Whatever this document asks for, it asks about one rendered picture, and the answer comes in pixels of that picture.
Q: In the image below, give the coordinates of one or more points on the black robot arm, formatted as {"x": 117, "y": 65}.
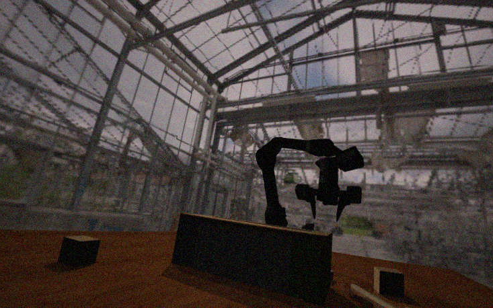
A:
{"x": 345, "y": 160}

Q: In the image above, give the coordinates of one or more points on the tan cube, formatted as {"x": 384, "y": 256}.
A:
{"x": 79, "y": 250}

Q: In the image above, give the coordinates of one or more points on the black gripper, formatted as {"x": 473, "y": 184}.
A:
{"x": 328, "y": 186}

